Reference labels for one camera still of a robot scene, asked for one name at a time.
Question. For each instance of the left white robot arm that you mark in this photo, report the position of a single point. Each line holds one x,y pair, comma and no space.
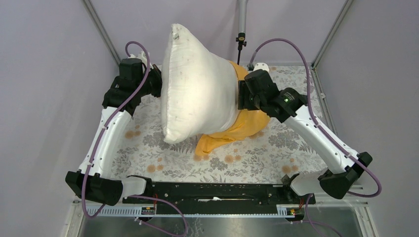
92,181

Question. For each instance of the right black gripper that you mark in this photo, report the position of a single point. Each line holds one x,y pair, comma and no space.
243,100

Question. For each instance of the floral tablecloth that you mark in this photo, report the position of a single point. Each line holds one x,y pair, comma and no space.
264,157

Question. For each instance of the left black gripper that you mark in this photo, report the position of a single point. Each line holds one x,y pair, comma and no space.
157,72

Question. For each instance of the black tripod stand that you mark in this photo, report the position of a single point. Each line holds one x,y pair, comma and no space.
241,36

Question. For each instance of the white slotted cable duct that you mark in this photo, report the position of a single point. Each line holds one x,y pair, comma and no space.
166,211

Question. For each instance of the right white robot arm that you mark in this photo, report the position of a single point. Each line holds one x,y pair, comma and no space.
344,164

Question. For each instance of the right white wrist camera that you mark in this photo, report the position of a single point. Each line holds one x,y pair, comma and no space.
258,66

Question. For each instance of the orange pillowcase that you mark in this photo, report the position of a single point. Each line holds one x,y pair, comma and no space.
247,123

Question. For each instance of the white pillow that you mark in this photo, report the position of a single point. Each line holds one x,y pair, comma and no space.
199,89

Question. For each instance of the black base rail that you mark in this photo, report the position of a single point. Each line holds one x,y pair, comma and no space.
220,196

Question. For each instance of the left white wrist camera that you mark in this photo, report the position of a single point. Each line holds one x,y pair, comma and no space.
140,57

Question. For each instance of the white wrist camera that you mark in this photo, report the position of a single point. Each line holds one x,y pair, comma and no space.
258,66
140,57

